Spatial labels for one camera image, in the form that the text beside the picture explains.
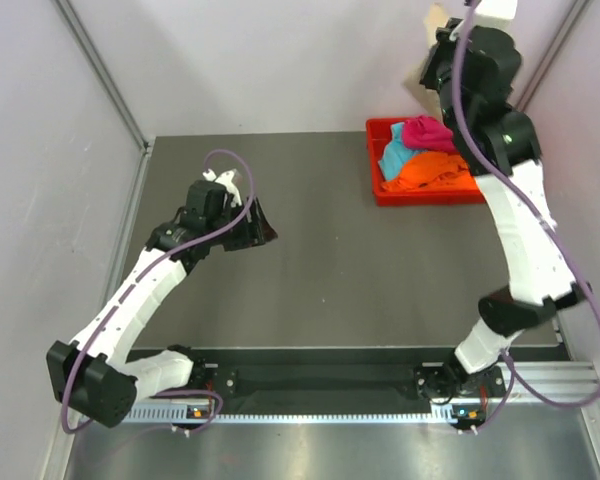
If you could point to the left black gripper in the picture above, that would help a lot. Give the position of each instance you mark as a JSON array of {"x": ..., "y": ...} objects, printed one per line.
[{"x": 254, "y": 233}]

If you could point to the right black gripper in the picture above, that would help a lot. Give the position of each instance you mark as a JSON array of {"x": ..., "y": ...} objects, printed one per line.
[{"x": 444, "y": 44}]

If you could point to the beige t shirt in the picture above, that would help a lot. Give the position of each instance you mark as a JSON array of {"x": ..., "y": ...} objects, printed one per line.
[{"x": 437, "y": 16}]

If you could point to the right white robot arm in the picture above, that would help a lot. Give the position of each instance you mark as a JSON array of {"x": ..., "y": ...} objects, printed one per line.
[{"x": 502, "y": 151}]

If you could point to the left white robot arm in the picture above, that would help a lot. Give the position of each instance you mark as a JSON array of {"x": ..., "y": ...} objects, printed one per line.
[{"x": 92, "y": 373}]

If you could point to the pink t shirt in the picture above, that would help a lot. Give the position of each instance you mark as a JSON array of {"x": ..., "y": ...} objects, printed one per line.
[{"x": 427, "y": 133}]

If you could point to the red plastic bin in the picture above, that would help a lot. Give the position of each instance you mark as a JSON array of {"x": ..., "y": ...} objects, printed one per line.
[{"x": 378, "y": 135}]

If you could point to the light blue t shirt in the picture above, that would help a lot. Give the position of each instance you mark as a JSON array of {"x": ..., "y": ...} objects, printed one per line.
[{"x": 395, "y": 155}]

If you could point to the orange t shirt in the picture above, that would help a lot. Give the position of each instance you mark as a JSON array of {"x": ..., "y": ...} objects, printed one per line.
[{"x": 432, "y": 171}]

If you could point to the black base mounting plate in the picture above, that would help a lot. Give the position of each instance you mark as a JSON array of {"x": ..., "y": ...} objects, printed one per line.
[{"x": 337, "y": 381}]

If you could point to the right aluminium corner post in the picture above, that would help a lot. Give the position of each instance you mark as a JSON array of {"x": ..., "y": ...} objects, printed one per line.
[{"x": 573, "y": 15}]

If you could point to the aluminium corner post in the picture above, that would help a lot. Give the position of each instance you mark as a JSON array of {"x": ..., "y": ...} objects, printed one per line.
[
  {"x": 85, "y": 43},
  {"x": 573, "y": 15}
]

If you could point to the left aluminium corner post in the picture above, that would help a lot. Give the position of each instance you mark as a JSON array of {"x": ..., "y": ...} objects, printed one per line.
[{"x": 85, "y": 43}]

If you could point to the aluminium front rail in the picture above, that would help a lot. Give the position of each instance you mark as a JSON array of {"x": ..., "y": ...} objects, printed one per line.
[{"x": 561, "y": 382}]

